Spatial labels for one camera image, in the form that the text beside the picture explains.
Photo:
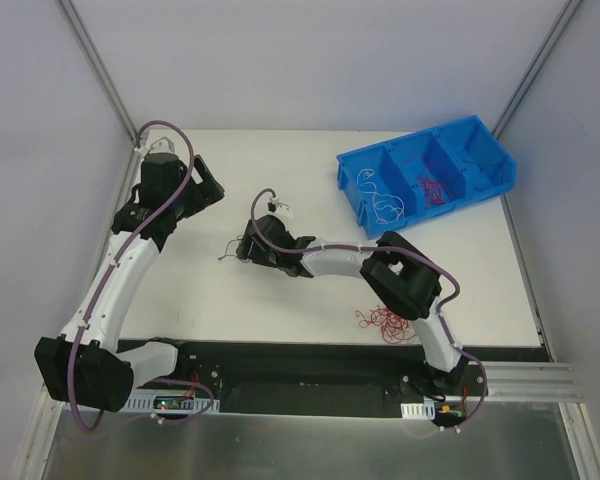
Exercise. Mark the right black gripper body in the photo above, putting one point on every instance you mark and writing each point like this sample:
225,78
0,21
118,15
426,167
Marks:
253,245

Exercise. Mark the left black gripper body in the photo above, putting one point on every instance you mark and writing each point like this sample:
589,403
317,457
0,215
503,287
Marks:
200,185

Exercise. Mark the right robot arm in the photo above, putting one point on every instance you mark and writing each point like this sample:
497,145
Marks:
407,283

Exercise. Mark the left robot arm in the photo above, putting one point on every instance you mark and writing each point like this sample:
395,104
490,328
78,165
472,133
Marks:
83,363

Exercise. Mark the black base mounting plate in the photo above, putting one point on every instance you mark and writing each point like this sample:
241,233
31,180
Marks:
364,381

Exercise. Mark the blue divided plastic bin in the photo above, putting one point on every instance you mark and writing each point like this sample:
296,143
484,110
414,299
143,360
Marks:
417,177

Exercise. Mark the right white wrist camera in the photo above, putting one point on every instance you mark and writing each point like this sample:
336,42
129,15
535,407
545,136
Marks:
277,207

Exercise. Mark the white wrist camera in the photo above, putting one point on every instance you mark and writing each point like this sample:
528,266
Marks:
161,145
277,207

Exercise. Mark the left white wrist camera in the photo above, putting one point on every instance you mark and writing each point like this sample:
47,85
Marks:
161,145

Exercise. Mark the left white cable duct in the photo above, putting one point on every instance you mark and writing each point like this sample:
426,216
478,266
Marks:
168,404

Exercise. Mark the white cable duct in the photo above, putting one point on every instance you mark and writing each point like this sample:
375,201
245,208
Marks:
418,411
168,404

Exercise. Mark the left aluminium frame post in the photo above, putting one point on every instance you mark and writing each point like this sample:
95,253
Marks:
96,64

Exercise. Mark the aluminium frame post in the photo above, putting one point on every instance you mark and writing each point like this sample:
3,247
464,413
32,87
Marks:
96,64
548,45

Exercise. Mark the right white cable duct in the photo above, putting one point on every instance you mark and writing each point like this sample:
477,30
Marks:
418,411

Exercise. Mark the right aluminium frame post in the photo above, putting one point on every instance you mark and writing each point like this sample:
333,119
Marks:
548,45

